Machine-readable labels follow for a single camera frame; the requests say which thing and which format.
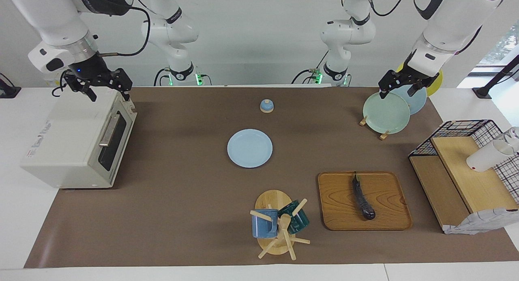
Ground white toaster oven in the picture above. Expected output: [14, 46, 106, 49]
[20, 88, 137, 189]

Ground dark purple eggplant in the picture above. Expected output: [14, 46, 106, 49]
[352, 172, 376, 221]

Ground light blue racked plate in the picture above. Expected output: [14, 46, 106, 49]
[391, 84, 427, 115]

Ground pale green racked plate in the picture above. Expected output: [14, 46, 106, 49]
[363, 92, 411, 134]

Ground yellow plate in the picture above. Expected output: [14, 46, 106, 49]
[397, 60, 443, 97]

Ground wooden plate rack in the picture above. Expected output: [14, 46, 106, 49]
[359, 116, 390, 140]

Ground black table clamp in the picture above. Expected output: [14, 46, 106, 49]
[0, 73, 21, 99]

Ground white cup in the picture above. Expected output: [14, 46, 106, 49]
[466, 139, 515, 172]

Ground clear glass cup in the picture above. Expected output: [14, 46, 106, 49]
[503, 127, 519, 152]

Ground brown table mat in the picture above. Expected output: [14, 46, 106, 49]
[24, 86, 519, 268]

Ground wooden serving tray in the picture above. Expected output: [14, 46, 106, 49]
[317, 171, 413, 231]

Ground grey patterned cloth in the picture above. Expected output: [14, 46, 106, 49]
[443, 208, 519, 235]

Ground dark green mug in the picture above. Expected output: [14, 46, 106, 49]
[278, 200, 310, 234]

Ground wooden mug tree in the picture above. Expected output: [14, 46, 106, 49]
[249, 189, 311, 260]

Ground blue mug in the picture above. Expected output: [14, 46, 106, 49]
[251, 209, 279, 238]

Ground black base cable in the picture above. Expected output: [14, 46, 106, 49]
[153, 68, 171, 87]
[291, 50, 330, 85]

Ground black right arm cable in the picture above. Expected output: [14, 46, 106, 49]
[97, 0, 151, 57]

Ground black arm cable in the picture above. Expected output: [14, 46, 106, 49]
[365, 0, 412, 17]
[97, 0, 151, 57]

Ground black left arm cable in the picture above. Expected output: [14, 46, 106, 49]
[365, 0, 412, 17]

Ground black camera stand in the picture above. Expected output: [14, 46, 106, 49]
[472, 54, 519, 99]

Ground wire and wood shelf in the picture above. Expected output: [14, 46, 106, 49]
[408, 119, 519, 233]

